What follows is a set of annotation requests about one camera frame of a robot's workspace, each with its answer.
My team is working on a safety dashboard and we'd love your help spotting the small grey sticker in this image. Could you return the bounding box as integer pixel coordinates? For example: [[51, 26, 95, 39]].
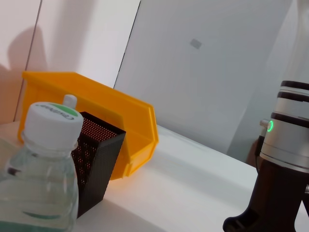
[[190, 38, 203, 50]]

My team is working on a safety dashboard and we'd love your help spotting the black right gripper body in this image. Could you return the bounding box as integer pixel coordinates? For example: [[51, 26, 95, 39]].
[[222, 158, 309, 232]]

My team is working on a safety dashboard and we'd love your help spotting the mint green pen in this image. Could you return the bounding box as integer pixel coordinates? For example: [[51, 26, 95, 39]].
[[63, 94, 78, 109]]

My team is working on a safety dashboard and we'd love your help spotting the black mesh pen holder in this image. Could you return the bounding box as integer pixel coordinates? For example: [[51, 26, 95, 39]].
[[71, 111, 127, 219]]

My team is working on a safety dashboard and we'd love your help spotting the white backdrop board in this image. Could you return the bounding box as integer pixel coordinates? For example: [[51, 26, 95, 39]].
[[113, 0, 294, 167]]

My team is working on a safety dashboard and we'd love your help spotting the clear water bottle green label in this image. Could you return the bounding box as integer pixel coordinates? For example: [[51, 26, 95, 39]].
[[0, 101, 84, 232]]

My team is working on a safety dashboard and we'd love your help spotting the yellow plastic storage bin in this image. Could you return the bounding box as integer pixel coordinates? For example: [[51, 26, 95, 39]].
[[18, 71, 160, 181]]

